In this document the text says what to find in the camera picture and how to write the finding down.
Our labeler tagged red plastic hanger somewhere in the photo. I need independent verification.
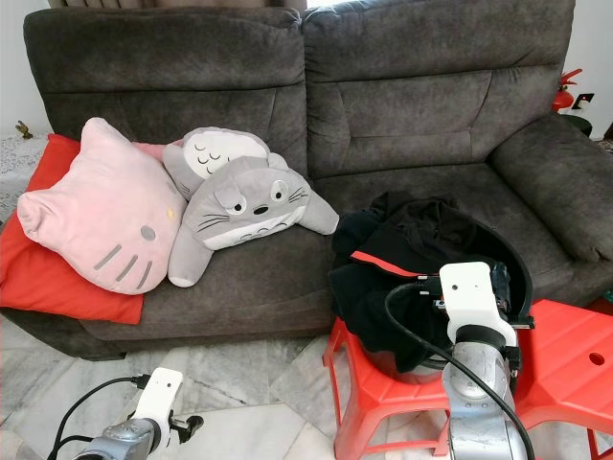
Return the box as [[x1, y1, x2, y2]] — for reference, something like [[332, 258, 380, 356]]
[[349, 248, 429, 281]]

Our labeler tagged black plastic bucket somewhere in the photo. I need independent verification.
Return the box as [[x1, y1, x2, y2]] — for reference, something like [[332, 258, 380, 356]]
[[330, 192, 534, 384]]

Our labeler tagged black crumpled garment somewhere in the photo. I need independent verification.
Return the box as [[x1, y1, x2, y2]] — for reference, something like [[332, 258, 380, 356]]
[[335, 190, 489, 274]]

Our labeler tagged red cushion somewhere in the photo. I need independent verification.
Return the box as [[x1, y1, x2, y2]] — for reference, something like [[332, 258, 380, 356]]
[[0, 132, 188, 327]]

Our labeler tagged white lace covered side table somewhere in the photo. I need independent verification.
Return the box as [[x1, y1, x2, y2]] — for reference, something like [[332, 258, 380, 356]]
[[0, 134, 49, 193]]

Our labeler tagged red fire extinguisher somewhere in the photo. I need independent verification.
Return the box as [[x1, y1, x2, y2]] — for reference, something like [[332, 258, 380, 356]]
[[551, 67, 587, 114]]

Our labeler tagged dark grey fabric sofa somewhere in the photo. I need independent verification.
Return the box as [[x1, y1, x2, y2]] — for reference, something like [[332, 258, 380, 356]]
[[0, 8, 613, 360]]

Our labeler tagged grey wide-eyed Totoro plush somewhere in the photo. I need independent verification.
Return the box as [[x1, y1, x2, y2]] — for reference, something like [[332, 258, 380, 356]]
[[168, 153, 341, 288]]

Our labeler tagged pink cat face cushion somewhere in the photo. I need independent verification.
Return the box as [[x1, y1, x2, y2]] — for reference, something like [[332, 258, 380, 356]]
[[16, 116, 188, 295]]

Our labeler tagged grey sleeping Totoro plush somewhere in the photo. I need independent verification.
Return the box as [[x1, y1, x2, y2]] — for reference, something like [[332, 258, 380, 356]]
[[161, 126, 274, 202]]

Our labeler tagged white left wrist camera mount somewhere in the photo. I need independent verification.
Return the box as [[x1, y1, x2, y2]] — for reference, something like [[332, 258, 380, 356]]
[[137, 368, 185, 427]]

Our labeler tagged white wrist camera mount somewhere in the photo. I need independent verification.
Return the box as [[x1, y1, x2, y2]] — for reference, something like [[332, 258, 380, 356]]
[[137, 368, 185, 427], [439, 261, 518, 346]]

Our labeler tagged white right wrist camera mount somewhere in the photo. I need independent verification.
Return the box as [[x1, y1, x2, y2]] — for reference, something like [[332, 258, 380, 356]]
[[439, 261, 518, 346]]

